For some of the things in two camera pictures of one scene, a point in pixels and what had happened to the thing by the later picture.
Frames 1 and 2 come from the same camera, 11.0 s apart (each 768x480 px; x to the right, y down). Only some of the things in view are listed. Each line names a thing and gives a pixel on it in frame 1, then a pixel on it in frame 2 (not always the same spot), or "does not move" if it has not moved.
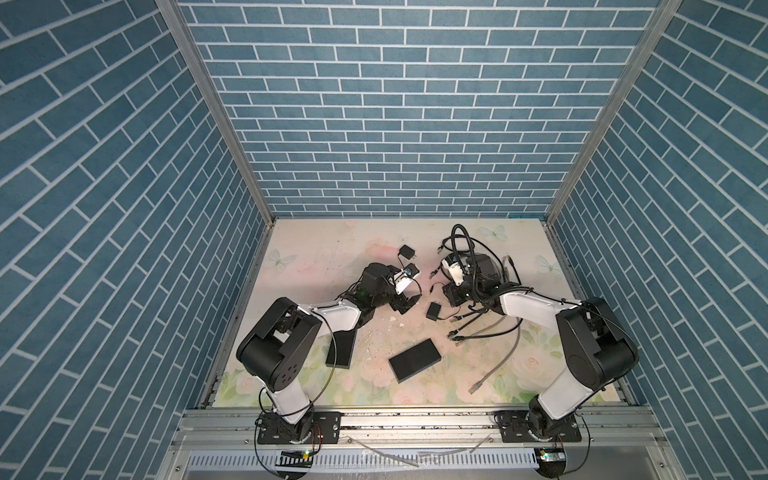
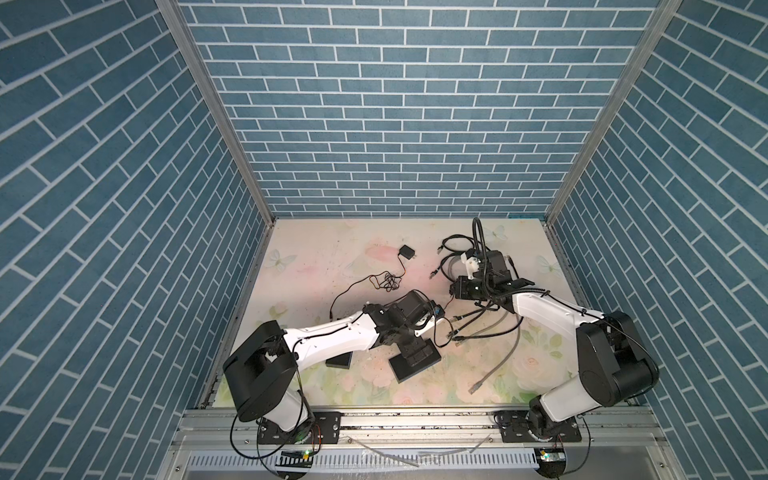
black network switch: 414,360 does not move
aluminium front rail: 429,428 does not move
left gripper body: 387,295 -> 412,344
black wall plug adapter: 406,251 does not move
